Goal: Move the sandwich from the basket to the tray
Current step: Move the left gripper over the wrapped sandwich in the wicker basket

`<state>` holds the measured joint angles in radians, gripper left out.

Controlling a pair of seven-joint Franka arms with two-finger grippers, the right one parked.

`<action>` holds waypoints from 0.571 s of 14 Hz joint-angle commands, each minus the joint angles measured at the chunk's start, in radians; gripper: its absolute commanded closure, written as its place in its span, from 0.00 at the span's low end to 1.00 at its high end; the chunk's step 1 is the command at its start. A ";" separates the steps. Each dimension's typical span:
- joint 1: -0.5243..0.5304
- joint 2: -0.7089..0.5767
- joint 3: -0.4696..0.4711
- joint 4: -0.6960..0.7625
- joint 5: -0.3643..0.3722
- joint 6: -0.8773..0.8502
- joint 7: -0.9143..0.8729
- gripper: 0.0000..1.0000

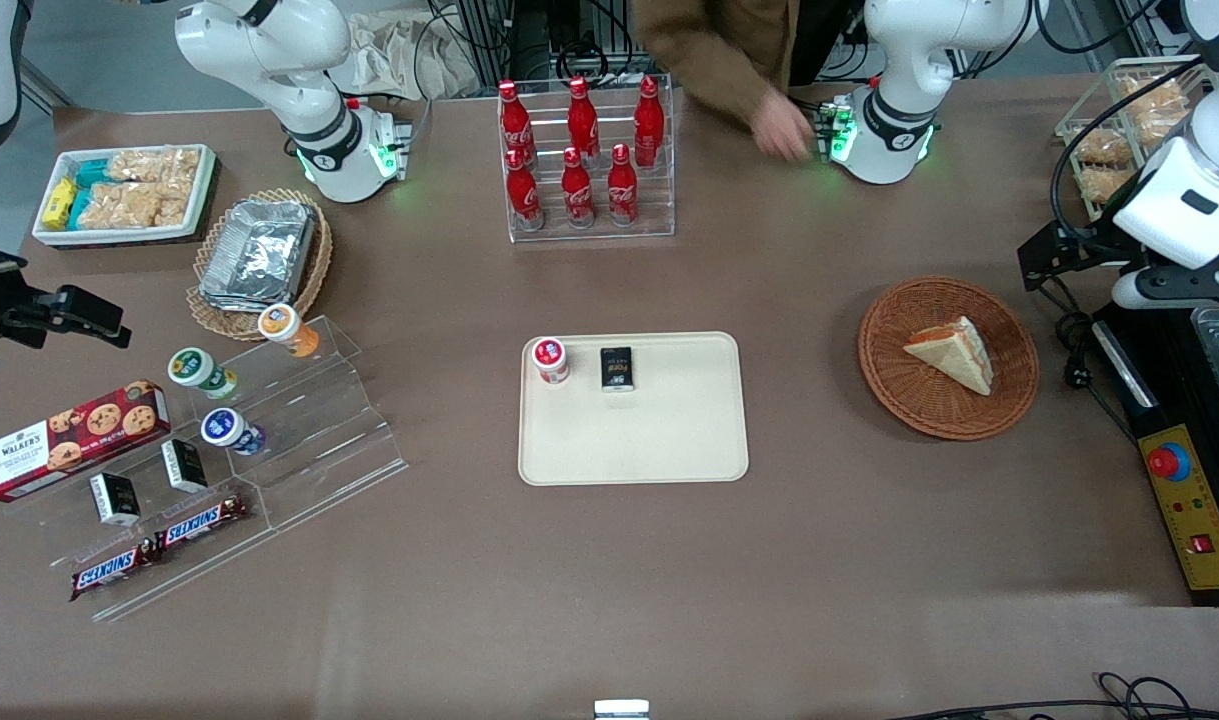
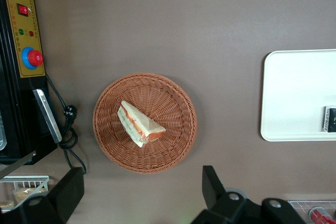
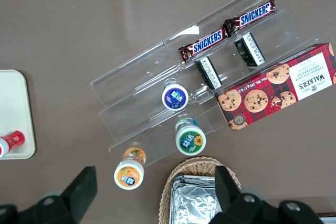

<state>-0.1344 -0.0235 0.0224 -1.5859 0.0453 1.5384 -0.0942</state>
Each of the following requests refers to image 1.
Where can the beige plastic tray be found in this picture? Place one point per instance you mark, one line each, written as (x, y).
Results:
(659, 440)

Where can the bagged rice crackers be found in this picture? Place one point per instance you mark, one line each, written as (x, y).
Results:
(134, 205)
(154, 165)

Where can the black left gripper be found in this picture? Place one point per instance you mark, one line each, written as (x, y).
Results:
(1091, 246)

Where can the red emergency stop button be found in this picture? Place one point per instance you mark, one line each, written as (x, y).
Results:
(1167, 462)

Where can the teal snack packet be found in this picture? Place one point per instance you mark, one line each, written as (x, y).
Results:
(80, 208)
(91, 172)

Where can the person's bare hand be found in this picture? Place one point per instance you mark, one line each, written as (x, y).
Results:
(784, 128)

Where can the light scalloped wicker basket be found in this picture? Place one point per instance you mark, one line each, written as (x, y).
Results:
(314, 270)

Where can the yellow control box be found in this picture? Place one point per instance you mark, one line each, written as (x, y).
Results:
(1204, 510)

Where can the red lid yogurt bottle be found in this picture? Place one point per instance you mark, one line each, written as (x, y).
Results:
(550, 358)

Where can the small white device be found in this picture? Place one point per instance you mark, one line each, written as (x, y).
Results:
(621, 709)

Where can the clear acrylic tiered stand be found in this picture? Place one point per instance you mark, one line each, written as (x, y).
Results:
(319, 430)

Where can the triangular sandwich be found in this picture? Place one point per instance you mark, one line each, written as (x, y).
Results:
(954, 355)

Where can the white rectangular snack bin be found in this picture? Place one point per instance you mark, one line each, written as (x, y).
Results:
(201, 200)

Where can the orange yogurt bottle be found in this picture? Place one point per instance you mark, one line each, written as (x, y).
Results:
(287, 328)

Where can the red Walkers cookie box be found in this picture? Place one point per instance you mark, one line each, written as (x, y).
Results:
(69, 440)

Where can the blue yogurt bottle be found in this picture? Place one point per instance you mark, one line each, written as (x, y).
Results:
(229, 430)

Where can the small black box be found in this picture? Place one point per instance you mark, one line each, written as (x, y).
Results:
(116, 498)
(617, 368)
(185, 465)

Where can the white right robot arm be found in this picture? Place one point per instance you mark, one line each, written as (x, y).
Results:
(309, 100)

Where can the Snickers bar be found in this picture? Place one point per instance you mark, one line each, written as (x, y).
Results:
(201, 522)
(109, 570)

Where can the crumpled beige bag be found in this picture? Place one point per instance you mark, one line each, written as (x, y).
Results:
(409, 55)

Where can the stacked foil containers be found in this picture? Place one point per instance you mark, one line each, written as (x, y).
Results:
(259, 250)

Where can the red cola bottle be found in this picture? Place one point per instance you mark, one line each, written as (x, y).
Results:
(577, 195)
(622, 190)
(515, 125)
(524, 195)
(649, 125)
(582, 120)

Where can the brown sleeved forearm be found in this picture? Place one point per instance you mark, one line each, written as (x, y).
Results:
(709, 50)

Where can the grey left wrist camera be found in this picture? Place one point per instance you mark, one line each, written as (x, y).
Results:
(1179, 287)

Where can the clear acrylic bottle rack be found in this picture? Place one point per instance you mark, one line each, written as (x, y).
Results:
(659, 210)

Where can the round brown wicker basket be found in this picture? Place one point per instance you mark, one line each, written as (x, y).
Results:
(899, 390)

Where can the yellow snack packet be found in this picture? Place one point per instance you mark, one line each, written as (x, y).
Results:
(59, 203)

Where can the black equipment base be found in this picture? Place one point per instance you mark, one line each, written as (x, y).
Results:
(1159, 390)

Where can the bagged fried bread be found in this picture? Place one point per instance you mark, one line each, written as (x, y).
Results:
(1104, 148)
(1154, 110)
(1104, 185)

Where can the green yogurt bottle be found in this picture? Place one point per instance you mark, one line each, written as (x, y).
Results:
(197, 370)

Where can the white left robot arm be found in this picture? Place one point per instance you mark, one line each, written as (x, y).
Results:
(899, 70)

